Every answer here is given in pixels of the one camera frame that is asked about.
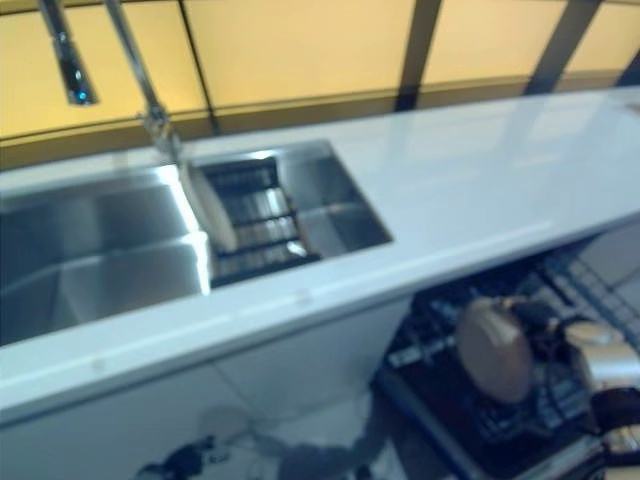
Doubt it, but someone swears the black dish rack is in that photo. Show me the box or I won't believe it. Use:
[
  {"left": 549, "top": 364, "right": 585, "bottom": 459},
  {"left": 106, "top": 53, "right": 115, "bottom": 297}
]
[{"left": 192, "top": 154, "right": 322, "bottom": 290}]

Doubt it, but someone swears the dishwasher door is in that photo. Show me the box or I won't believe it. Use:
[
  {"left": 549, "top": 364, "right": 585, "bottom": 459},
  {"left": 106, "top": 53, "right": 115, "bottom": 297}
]
[{"left": 374, "top": 368, "right": 484, "bottom": 480}]

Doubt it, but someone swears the narrow white cabinet door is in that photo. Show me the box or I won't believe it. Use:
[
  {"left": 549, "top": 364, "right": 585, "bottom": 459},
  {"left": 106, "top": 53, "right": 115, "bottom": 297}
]
[{"left": 213, "top": 294, "right": 417, "bottom": 437}]

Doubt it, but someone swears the dishwasher wire rack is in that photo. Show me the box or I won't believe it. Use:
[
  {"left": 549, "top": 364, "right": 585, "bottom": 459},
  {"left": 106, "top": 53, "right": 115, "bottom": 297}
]
[{"left": 384, "top": 249, "right": 640, "bottom": 452}]

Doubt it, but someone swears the cream round plate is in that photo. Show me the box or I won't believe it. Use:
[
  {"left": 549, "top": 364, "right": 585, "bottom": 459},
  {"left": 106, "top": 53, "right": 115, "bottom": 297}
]
[
  {"left": 457, "top": 298, "right": 535, "bottom": 405},
  {"left": 186, "top": 163, "right": 240, "bottom": 255}
]

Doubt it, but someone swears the stainless steel sink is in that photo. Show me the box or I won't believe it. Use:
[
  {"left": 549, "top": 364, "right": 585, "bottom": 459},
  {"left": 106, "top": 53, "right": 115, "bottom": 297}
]
[{"left": 0, "top": 139, "right": 394, "bottom": 347}]

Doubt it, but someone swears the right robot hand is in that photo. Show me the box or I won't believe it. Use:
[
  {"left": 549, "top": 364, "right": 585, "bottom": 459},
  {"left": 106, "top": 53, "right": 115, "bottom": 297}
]
[{"left": 504, "top": 294, "right": 577, "bottom": 352}]

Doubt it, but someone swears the chrome kitchen faucet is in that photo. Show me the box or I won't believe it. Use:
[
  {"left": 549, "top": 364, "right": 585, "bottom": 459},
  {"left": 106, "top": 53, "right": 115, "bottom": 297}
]
[{"left": 37, "top": 0, "right": 185, "bottom": 167}]

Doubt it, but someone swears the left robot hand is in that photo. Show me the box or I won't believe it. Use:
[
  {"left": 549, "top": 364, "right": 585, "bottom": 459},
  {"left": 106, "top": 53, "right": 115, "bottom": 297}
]
[{"left": 142, "top": 434, "right": 222, "bottom": 477}]

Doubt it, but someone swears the wide white cabinet door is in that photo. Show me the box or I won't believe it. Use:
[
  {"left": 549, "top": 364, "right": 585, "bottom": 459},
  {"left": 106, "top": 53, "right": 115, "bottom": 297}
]
[{"left": 0, "top": 349, "right": 254, "bottom": 480}]

